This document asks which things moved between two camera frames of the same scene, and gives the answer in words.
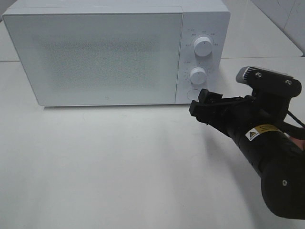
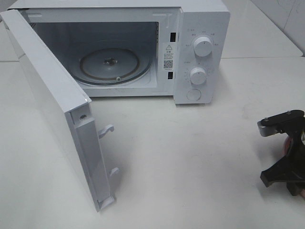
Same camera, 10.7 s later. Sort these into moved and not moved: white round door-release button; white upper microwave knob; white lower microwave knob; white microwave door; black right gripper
Moved: white microwave door; black right gripper
Not moved: white upper microwave knob; white round door-release button; white lower microwave knob
